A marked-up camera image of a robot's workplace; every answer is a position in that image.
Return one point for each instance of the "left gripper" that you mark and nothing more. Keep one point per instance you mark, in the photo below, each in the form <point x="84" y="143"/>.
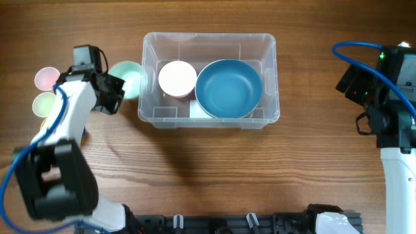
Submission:
<point x="111" y="108"/>

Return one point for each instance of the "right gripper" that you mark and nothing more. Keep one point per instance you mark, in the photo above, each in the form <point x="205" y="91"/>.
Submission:
<point x="354" y="92"/>

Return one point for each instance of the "mint green bowl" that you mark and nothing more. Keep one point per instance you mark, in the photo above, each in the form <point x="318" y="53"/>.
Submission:
<point x="134" y="76"/>

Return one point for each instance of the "pink bowl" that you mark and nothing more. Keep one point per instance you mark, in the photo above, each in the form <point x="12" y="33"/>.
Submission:
<point x="177" y="79"/>

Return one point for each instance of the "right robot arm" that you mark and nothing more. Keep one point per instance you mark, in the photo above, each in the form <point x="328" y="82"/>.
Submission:
<point x="394" y="128"/>

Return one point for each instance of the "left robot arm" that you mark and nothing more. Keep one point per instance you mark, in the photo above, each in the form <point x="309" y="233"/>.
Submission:
<point x="55" y="180"/>

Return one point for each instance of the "clear plastic storage container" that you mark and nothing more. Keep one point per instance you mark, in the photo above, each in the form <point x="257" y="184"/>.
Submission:
<point x="200" y="49"/>

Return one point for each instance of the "white label in container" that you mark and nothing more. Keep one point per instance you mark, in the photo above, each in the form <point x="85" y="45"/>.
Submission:
<point x="195" y="111"/>

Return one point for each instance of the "pink cup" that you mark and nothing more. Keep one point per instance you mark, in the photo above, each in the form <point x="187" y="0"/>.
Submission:
<point x="46" y="78"/>

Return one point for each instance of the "pale green cup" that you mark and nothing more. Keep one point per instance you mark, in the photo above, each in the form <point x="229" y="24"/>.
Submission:
<point x="43" y="104"/>

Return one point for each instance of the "yellow cup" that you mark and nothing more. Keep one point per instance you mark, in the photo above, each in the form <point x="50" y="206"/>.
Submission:
<point x="43" y="123"/>

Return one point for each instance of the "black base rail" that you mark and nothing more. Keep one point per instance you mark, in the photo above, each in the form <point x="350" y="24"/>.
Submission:
<point x="278" y="223"/>

